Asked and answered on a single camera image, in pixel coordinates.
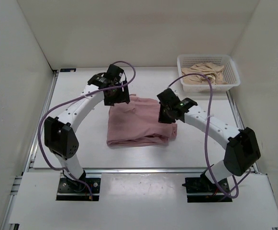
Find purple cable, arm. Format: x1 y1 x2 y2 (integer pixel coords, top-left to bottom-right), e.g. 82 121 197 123
37 61 137 192
167 73 252 199

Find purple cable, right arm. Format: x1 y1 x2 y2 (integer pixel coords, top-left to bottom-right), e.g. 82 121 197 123
167 73 252 199

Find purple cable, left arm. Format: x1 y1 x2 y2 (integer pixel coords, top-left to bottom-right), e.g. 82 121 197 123
37 61 137 192

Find beige trousers in basket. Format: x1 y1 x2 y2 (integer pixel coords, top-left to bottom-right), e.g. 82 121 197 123
181 62 228 85

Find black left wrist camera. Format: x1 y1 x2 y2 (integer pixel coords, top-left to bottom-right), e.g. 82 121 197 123
88 64 124 89

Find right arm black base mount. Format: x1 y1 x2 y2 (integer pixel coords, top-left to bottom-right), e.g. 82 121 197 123
182 177 232 203

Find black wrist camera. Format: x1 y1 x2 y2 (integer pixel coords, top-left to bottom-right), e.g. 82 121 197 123
157 88 198 113
88 64 124 89

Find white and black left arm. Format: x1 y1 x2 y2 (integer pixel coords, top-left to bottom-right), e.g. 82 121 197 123
43 77 130 192

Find pink trousers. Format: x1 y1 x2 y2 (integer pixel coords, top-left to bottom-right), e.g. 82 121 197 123
107 94 178 147

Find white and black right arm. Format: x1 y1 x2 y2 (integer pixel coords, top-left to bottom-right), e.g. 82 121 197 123
159 102 261 192

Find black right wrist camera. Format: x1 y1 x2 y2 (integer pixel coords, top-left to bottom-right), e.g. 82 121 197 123
157 88 198 113

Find aluminium frame rail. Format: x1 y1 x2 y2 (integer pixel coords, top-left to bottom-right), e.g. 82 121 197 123
0 69 58 230

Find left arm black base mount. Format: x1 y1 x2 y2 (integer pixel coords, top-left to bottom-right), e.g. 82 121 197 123
56 176 101 201

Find white perforated plastic basket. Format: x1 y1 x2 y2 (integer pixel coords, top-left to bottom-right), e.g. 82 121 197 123
177 54 241 92

